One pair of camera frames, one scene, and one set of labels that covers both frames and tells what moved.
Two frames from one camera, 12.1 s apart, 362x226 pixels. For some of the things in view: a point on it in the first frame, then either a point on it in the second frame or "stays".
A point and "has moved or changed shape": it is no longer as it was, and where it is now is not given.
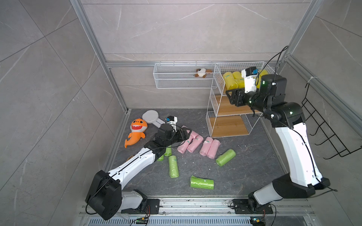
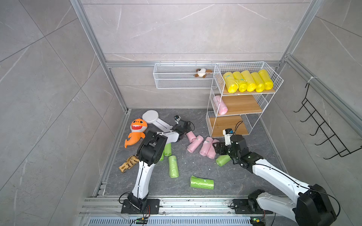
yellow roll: [237, 75] stays
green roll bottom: [198, 182] stays
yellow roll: [231, 83] stays
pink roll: [195, 143] stays
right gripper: [236, 96] → [220, 146]
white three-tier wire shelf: [224, 117] stays
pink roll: [182, 148] → [223, 109]
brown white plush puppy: [202, 70] stays
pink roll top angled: [192, 134] has moved or changed shape
